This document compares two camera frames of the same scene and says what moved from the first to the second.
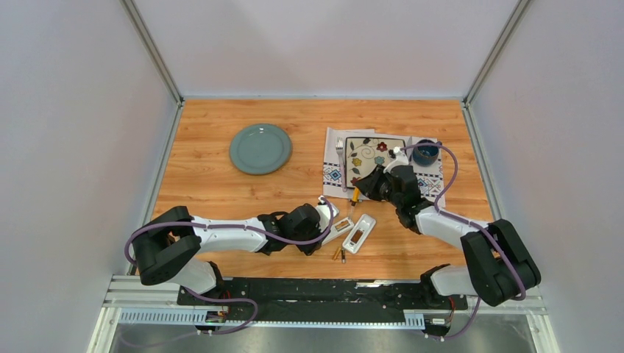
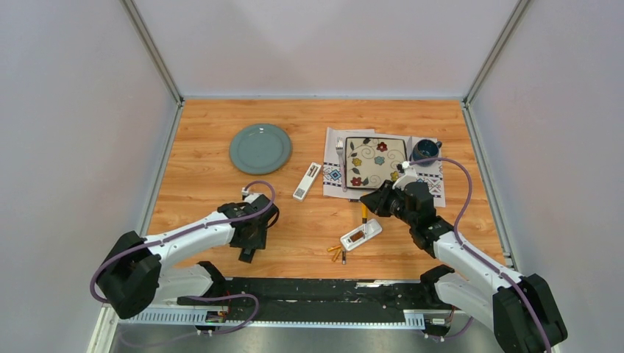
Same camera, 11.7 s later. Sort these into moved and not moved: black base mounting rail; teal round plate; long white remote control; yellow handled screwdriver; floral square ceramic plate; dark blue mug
Moved: long white remote control; yellow handled screwdriver
Not moved: teal round plate; black base mounting rail; floral square ceramic plate; dark blue mug
